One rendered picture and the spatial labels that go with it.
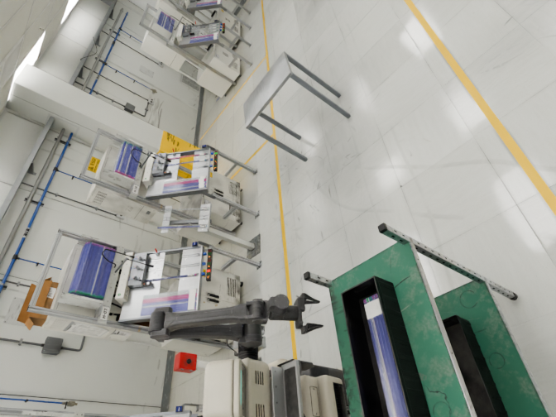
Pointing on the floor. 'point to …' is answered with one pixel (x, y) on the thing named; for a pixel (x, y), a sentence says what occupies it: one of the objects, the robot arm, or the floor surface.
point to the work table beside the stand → (270, 83)
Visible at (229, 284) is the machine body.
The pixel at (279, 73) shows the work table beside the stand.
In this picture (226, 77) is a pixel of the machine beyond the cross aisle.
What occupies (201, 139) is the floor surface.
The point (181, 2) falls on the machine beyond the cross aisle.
